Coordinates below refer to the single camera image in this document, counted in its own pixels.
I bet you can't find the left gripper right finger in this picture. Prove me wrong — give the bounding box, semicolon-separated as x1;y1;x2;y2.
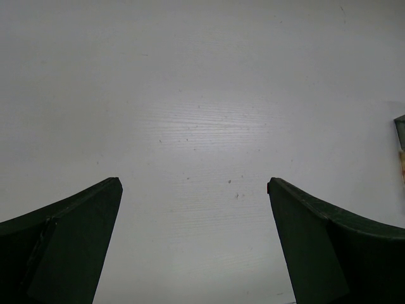
267;177;404;303

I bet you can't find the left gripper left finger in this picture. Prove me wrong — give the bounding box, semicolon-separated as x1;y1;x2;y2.
1;177;122;303

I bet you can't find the grey transparent container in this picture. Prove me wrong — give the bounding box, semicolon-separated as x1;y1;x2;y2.
394;115;405;151

